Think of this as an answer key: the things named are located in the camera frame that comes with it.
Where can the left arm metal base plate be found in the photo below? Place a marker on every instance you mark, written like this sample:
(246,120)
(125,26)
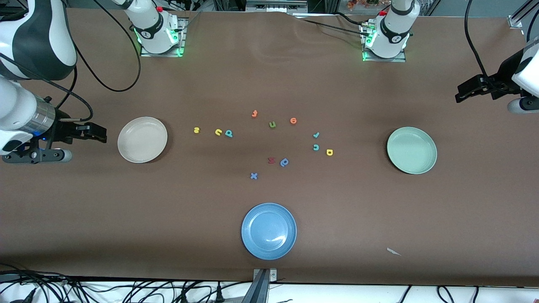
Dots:
(400,59)

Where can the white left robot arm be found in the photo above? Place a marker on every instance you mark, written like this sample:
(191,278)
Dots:
(393,29)

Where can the blue plate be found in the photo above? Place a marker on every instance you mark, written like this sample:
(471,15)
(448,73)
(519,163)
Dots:
(268,231)

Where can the black power plug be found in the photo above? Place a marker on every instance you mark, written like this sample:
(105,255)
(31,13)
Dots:
(219,293)
(184,296)

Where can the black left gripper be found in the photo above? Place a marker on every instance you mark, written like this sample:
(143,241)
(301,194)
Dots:
(498,83)

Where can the blue foam letter p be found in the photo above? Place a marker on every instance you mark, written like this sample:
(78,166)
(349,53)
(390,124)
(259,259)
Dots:
(284,162)

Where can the metal bracket with black post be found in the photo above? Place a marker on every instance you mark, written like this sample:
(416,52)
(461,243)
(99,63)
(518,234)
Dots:
(263,286)

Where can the grey metal frame piece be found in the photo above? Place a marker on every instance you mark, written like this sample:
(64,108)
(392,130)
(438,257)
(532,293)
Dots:
(276,6)

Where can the small white paper scrap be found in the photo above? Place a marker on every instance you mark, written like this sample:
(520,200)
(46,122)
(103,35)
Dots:
(393,251)

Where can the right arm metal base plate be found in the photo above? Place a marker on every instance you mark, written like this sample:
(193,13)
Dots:
(182,38)

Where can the orange artificial flowers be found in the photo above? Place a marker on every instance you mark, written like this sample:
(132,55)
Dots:
(362,3)

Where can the beige brown plate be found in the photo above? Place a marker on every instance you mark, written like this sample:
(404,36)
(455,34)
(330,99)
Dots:
(142,139)

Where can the green plate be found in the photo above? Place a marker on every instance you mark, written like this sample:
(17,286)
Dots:
(412,150)

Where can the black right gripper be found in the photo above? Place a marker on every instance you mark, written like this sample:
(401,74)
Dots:
(64,130)

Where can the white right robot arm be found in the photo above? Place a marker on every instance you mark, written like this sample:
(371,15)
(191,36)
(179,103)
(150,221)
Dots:
(42,38)

